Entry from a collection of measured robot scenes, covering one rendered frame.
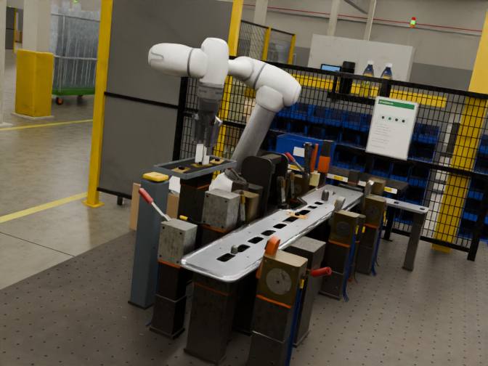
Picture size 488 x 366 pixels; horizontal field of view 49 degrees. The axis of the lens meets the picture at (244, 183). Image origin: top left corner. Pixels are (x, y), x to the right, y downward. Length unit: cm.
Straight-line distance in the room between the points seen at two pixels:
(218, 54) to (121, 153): 315
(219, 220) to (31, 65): 795
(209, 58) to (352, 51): 717
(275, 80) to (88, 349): 136
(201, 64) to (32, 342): 103
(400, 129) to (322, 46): 621
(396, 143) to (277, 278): 165
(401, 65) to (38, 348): 779
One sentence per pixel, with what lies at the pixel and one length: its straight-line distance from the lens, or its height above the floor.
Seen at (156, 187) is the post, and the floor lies 113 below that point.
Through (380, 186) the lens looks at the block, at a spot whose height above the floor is 104.
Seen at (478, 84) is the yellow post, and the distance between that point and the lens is 295.
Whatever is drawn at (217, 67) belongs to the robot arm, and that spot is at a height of 152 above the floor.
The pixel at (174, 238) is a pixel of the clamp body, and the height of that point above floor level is 103.
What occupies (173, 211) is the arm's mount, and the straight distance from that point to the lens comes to 243.
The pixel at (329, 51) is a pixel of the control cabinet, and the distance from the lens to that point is 906.
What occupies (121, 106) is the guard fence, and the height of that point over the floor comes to 96.
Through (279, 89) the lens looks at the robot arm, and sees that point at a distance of 239.
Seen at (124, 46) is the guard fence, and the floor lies 148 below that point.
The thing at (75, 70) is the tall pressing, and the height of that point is 66.
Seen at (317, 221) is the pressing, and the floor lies 100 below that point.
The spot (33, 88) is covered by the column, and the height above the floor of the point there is 50.
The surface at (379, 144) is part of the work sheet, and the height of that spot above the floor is 120.
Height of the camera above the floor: 159
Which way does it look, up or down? 14 degrees down
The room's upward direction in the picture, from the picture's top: 8 degrees clockwise
